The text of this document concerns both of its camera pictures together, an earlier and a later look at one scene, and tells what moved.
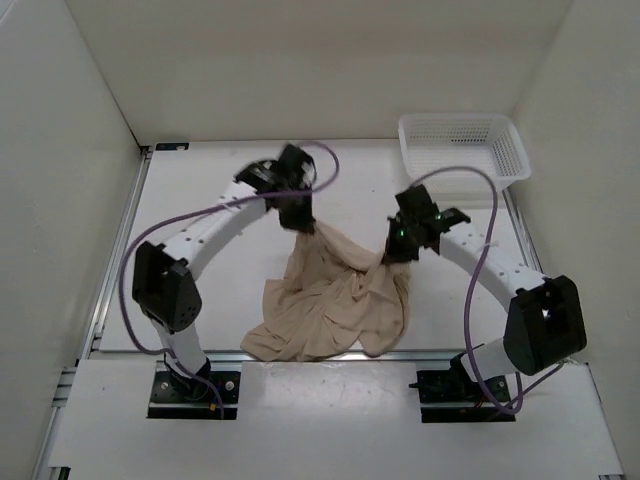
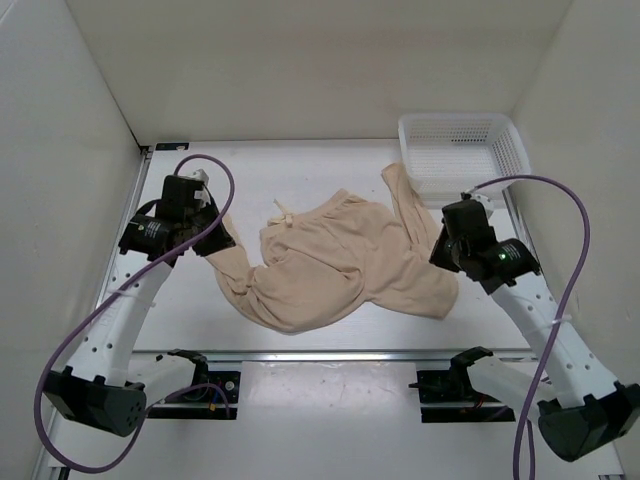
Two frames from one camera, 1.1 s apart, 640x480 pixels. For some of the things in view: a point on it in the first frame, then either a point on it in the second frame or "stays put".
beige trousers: [332, 298] to [315, 270]
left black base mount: [186, 398] stays put
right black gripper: [392, 252] to [437, 256]
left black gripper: [300, 223] to [221, 240]
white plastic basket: [431, 142] stays put
